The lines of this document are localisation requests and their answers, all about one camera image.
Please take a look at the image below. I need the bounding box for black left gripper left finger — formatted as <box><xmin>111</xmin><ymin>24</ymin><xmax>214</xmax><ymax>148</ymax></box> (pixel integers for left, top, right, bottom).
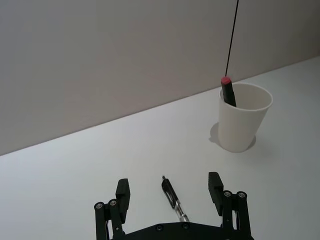
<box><xmin>94</xmin><ymin>178</ymin><xmax>131</xmax><ymax>240</ymax></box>

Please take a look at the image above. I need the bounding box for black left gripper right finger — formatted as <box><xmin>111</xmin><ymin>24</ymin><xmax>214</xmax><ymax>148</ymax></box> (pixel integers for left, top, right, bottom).
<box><xmin>207</xmin><ymin>171</ymin><xmax>253</xmax><ymax>236</ymax></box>

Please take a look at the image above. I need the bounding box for black clear ballpoint pen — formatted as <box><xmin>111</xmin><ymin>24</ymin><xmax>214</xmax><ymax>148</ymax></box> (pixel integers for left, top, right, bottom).
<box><xmin>161</xmin><ymin>175</ymin><xmax>192</xmax><ymax>224</ymax></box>

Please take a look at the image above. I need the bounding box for white paper cup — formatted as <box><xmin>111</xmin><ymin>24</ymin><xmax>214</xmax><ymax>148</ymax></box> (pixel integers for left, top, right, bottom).
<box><xmin>217</xmin><ymin>82</ymin><xmax>274</xmax><ymax>154</ymax></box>

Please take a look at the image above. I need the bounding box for black marker with red cap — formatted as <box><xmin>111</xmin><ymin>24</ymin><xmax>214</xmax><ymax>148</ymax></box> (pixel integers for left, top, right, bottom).
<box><xmin>220</xmin><ymin>75</ymin><xmax>238</xmax><ymax>108</ymax></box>

